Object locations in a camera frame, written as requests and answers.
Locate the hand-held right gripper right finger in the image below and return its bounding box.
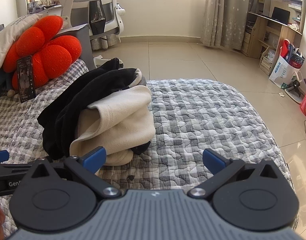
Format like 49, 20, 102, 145
187, 149, 281, 198

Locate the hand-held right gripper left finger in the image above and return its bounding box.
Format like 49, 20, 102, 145
29, 147, 121, 199

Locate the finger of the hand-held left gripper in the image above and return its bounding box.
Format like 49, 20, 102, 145
0, 151, 37, 174

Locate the cream and black sweatshirt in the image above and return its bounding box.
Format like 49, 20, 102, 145
37, 58, 155, 166

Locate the grey checked quilted blanket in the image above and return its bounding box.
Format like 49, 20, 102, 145
0, 79, 297, 230

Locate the grey gingham sheet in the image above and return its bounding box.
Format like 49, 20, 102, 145
0, 59, 90, 153

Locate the black smartphone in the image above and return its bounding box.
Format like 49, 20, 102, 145
16, 56, 36, 103

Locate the black stand with white base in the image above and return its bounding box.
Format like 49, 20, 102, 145
284, 79, 305, 104

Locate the white shopping bag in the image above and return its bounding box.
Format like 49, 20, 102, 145
269, 55, 302, 88

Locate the wooden magazine rack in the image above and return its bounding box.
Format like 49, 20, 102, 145
259, 47, 277, 75

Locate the red flower cushion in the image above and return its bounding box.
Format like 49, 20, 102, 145
3, 15, 82, 89

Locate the grey patterned fabric bundle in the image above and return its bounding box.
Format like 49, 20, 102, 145
90, 34, 121, 50

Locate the white printed pillow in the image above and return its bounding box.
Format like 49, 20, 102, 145
0, 13, 45, 72

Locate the dark patterned gift bag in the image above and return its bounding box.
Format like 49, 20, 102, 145
288, 47, 305, 69

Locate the red shopping bag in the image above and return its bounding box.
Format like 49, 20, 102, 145
280, 39, 291, 61

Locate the white paper sheet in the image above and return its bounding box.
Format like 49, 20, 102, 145
58, 24, 88, 34

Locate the wooden computer desk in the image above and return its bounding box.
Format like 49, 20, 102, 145
240, 0, 306, 77

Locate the black paper bag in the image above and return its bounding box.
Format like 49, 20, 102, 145
89, 0, 111, 34

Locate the beige star-print curtain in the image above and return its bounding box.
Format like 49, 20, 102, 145
200, 0, 260, 50

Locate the black monitor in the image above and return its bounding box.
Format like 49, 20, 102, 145
271, 7, 291, 24

